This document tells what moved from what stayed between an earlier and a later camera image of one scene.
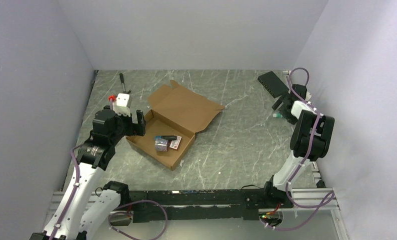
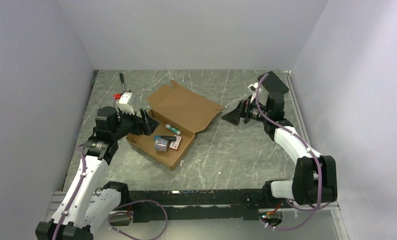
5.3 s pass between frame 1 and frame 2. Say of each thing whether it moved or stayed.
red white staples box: stayed
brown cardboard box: stayed
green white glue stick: moved
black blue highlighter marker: stayed
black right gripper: moved
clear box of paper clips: stayed
